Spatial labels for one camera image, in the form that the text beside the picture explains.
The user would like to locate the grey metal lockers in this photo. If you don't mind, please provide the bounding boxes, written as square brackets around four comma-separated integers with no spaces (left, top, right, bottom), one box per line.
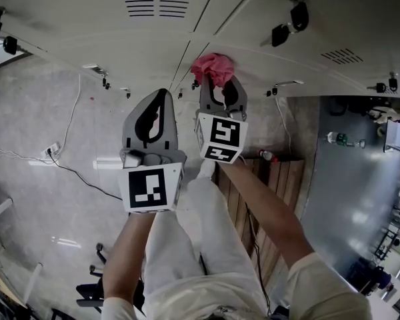
[0,0,400,101]

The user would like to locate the small red white bottle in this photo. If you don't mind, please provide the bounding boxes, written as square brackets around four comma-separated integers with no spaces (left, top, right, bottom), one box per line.
[257,148,279,164]

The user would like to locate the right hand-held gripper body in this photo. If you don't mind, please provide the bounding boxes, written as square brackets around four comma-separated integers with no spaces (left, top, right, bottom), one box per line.
[195,109,250,165]

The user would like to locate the person's left forearm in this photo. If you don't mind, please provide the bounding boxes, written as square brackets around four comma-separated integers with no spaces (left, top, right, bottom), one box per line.
[102,211,156,301]

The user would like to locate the white power strip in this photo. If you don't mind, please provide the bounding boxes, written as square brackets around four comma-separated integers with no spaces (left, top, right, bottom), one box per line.
[39,141,61,158]

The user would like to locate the black office chair base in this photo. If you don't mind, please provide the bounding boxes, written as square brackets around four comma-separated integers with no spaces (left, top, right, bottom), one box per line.
[75,242,146,315]

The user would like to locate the person's right forearm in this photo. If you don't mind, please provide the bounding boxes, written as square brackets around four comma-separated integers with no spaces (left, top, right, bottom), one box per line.
[218,161,316,273]

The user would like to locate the person's white trousers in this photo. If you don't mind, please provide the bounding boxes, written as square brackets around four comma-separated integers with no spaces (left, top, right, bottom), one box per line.
[142,175,271,320]

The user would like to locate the pink microfibre cloth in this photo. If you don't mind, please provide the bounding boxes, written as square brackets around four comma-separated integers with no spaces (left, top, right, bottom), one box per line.
[189,52,236,89]

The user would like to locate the white metal frame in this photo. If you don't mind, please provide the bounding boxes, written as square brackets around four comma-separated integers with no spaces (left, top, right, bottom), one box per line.
[0,197,14,228]

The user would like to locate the thin white cable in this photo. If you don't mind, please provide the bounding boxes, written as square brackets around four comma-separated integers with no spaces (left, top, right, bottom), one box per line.
[0,147,54,165]

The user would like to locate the wooden slat platform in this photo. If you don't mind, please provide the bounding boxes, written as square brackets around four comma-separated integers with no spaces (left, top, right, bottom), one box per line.
[215,157,307,291]

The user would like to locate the clear bottle green label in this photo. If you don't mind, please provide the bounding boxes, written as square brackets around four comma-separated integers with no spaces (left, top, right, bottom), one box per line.
[325,131,367,149]

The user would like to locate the black cable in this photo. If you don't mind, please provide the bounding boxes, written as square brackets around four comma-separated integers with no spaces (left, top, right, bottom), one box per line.
[46,151,123,202]

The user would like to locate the white cloth bag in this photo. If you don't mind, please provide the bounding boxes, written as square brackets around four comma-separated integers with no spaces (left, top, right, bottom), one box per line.
[369,106,400,125]

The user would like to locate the wooden desk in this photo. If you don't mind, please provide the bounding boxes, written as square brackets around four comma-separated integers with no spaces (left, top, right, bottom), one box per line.
[0,255,29,309]

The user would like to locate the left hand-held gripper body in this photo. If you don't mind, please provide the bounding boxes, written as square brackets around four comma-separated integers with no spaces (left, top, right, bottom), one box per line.
[117,147,188,215]

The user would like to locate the white cartoon print shirt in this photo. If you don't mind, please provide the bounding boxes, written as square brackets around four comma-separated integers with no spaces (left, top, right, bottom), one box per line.
[101,251,374,320]

